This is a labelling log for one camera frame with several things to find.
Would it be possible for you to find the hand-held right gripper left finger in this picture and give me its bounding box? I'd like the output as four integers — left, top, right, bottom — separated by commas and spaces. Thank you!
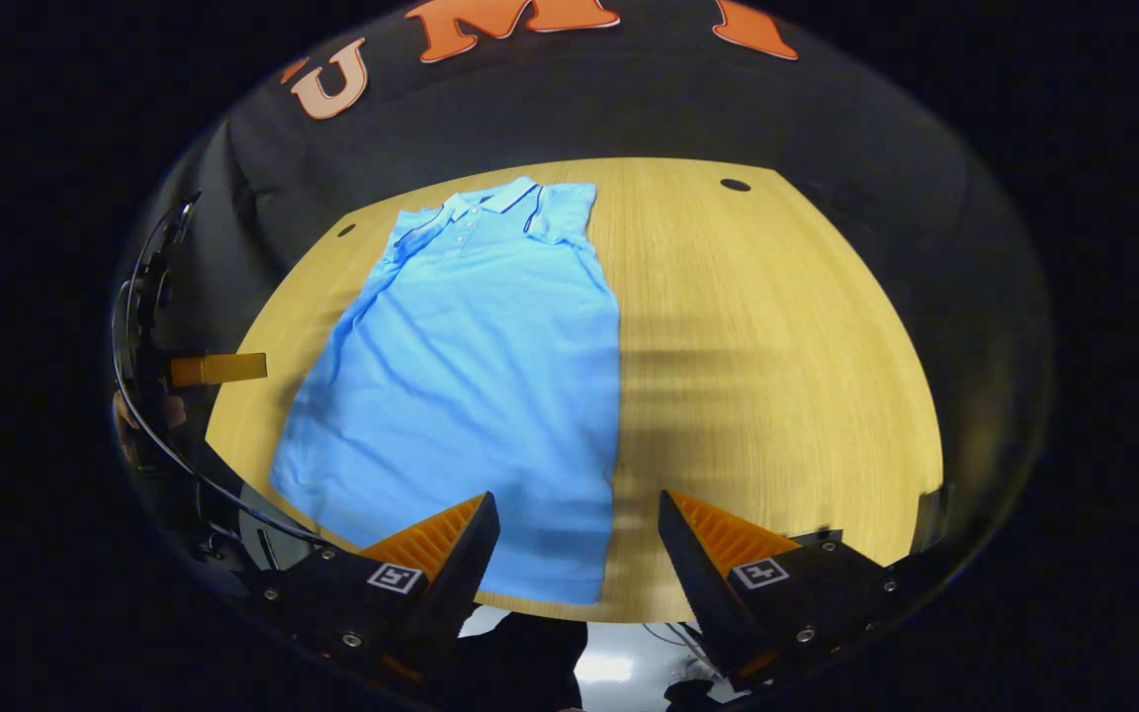
251, 491, 501, 683

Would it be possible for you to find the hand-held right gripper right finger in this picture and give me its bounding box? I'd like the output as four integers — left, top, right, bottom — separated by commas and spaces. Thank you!
657, 489, 912, 688

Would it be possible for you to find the light blue T-shirt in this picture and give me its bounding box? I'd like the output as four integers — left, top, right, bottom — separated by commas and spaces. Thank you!
268, 176, 622, 606

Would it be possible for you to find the person's dark clothing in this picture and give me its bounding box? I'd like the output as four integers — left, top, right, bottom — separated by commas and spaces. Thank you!
431, 611, 590, 712

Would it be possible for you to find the black cable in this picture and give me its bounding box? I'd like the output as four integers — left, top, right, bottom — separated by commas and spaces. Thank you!
111, 194, 328, 545

